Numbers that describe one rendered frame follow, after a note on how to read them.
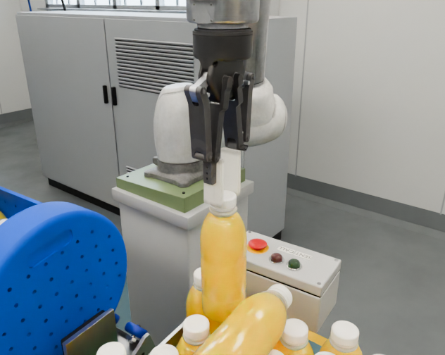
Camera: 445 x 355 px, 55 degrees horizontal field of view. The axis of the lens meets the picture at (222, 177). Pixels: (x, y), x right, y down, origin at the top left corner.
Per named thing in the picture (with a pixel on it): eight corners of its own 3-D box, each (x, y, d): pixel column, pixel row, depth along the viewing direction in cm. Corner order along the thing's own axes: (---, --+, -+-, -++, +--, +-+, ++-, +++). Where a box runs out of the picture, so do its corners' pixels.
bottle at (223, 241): (252, 318, 67) (255, 211, 60) (210, 328, 65) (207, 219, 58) (236, 291, 74) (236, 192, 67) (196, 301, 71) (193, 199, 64)
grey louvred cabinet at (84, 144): (93, 168, 420) (72, 10, 364) (283, 238, 298) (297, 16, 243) (41, 186, 381) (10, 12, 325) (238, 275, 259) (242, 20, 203)
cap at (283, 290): (293, 306, 61) (298, 299, 63) (274, 284, 62) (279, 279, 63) (277, 317, 64) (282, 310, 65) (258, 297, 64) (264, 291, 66)
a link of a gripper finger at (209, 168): (217, 147, 57) (203, 153, 54) (217, 182, 58) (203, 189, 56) (208, 145, 57) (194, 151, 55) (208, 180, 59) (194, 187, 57)
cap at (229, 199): (240, 210, 61) (240, 198, 61) (215, 214, 60) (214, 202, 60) (230, 199, 65) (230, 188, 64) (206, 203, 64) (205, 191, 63)
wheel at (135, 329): (124, 317, 81) (119, 327, 80) (141, 326, 79) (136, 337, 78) (136, 323, 85) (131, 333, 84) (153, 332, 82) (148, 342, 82)
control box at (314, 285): (247, 270, 93) (248, 228, 89) (336, 303, 83) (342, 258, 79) (221, 294, 85) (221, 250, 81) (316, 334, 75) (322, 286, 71)
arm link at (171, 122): (155, 150, 138) (149, 81, 131) (211, 146, 141) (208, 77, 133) (156, 166, 123) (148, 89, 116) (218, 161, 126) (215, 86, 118)
